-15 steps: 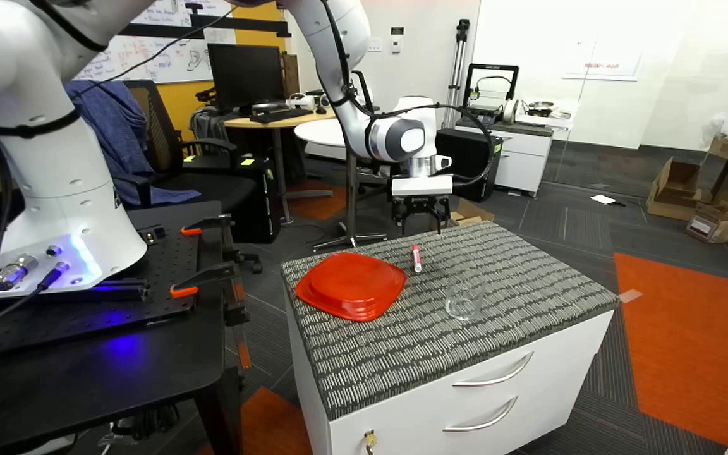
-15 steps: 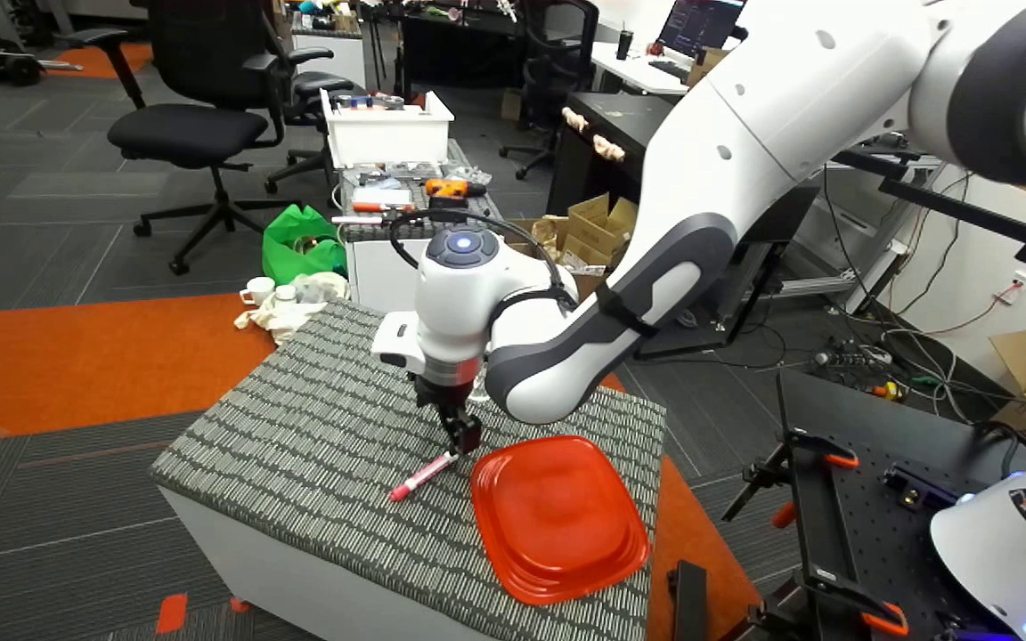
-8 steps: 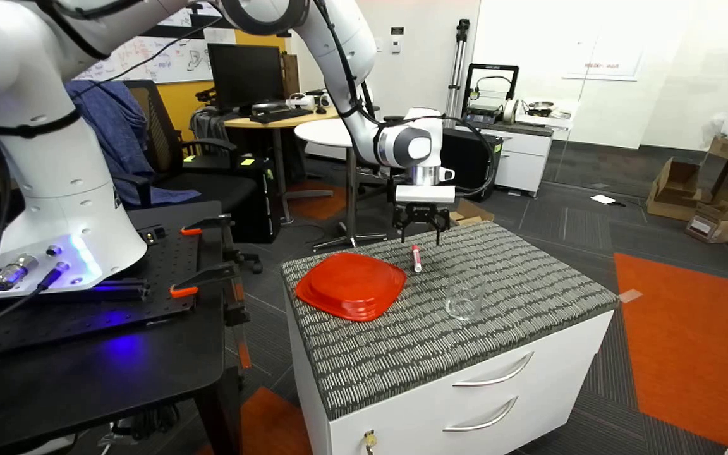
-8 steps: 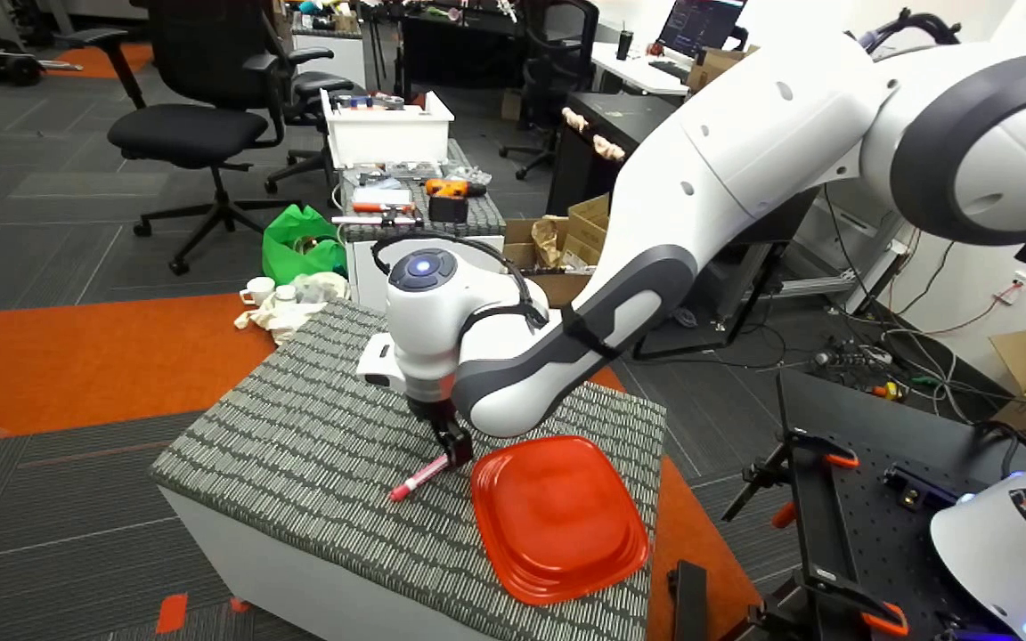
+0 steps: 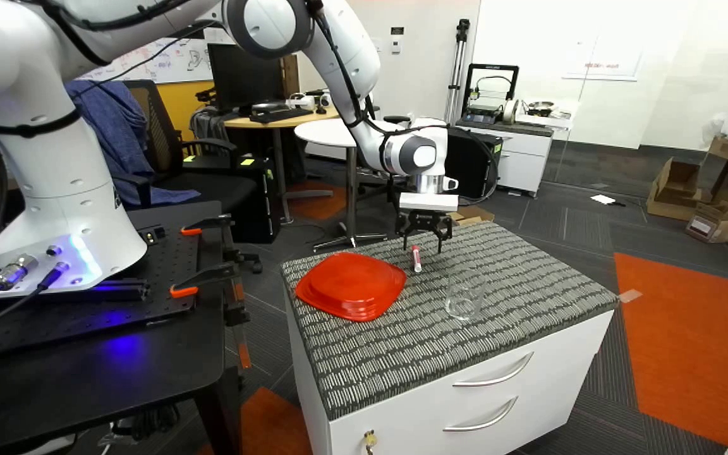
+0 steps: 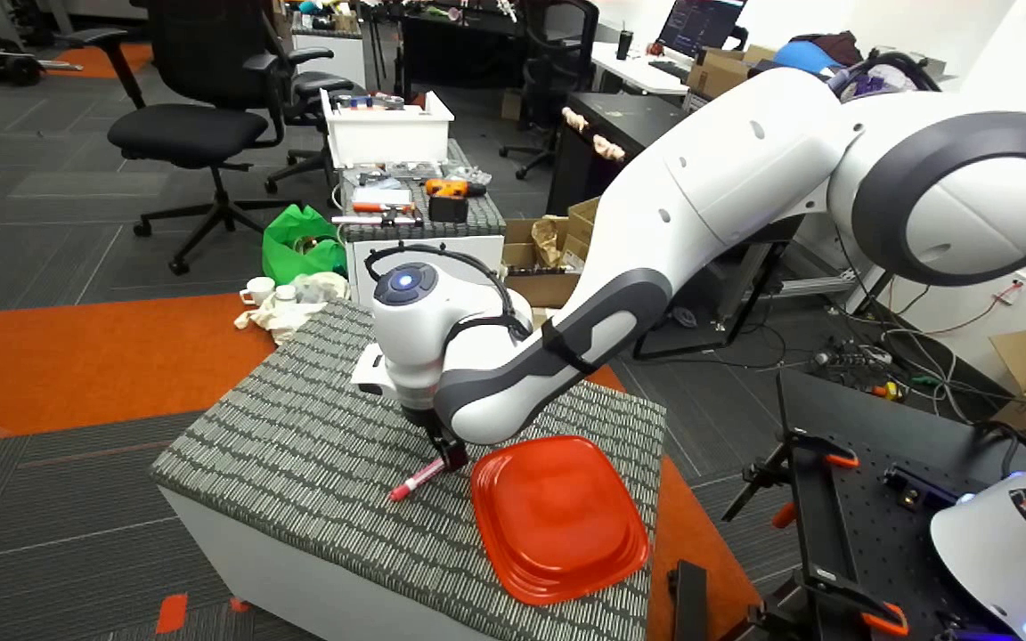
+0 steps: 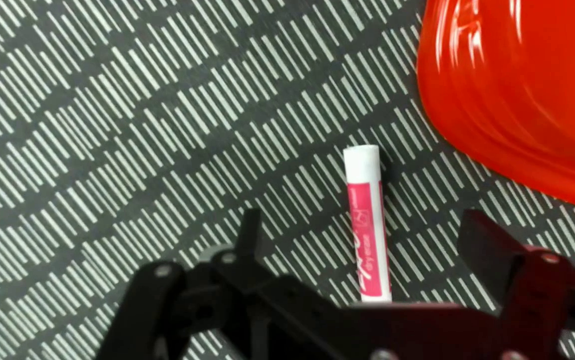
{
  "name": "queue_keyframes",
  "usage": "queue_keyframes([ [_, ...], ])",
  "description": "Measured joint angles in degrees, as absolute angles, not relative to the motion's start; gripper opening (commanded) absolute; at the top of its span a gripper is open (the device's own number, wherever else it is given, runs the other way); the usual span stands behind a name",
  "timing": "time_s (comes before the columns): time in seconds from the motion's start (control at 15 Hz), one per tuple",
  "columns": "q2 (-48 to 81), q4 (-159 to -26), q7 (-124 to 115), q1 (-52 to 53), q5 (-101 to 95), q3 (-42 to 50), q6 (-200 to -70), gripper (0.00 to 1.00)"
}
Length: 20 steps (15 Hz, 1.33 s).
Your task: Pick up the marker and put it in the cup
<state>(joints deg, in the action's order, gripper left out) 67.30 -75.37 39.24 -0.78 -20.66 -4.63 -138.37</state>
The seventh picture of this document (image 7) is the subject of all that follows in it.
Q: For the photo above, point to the red square plate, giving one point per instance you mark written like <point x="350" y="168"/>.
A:
<point x="520" y="87"/>

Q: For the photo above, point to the grey striped patterned mat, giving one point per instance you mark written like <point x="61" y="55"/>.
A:
<point x="135" y="132"/>

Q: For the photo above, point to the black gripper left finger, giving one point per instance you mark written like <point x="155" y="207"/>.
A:
<point x="189" y="312"/>

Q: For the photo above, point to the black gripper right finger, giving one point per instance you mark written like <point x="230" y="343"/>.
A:
<point x="534" y="301"/>

